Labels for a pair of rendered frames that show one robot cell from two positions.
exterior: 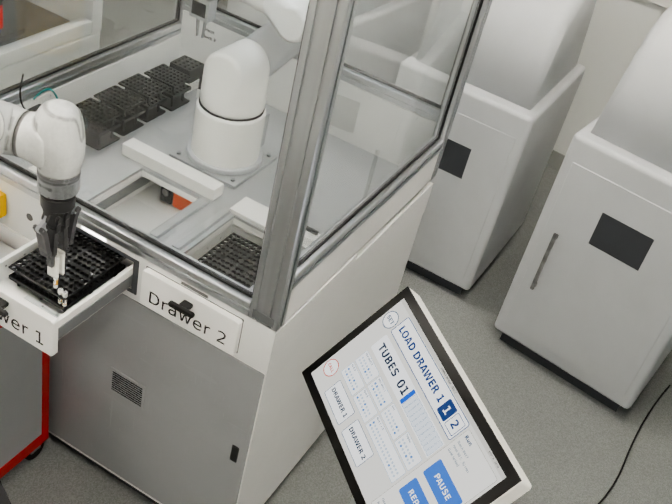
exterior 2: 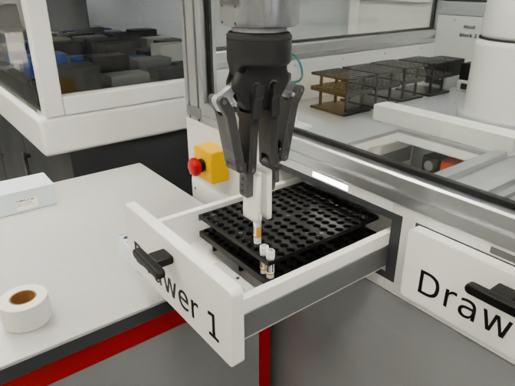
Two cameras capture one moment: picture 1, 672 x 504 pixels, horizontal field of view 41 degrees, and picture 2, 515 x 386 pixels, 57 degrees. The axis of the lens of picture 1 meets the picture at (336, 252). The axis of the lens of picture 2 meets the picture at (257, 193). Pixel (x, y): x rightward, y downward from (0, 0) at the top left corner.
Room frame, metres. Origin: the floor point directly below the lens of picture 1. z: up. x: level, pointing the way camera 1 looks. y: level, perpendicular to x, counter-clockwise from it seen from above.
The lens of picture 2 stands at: (1.06, 0.32, 1.24)
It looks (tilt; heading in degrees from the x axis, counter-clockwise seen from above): 24 degrees down; 32
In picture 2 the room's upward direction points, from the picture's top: straight up
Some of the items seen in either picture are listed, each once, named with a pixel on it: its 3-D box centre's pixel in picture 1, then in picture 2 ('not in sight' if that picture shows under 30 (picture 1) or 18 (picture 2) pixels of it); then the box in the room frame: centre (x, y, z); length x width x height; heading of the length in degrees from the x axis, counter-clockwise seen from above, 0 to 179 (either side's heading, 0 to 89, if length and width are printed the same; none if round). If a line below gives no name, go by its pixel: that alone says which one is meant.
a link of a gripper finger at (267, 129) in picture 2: (61, 229); (267, 124); (1.56, 0.62, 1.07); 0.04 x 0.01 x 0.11; 69
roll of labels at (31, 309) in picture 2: not in sight; (25, 308); (1.38, 0.94, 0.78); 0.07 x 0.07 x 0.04
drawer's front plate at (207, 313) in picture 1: (189, 311); (507, 310); (1.62, 0.31, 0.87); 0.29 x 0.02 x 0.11; 69
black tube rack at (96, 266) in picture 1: (68, 270); (287, 233); (1.66, 0.64, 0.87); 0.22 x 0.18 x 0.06; 159
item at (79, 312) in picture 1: (71, 270); (292, 233); (1.67, 0.63, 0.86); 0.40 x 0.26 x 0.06; 159
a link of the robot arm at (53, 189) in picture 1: (58, 180); (259, 3); (1.55, 0.62, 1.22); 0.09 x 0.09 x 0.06
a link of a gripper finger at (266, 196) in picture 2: (58, 261); (263, 191); (1.56, 0.62, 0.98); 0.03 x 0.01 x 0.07; 69
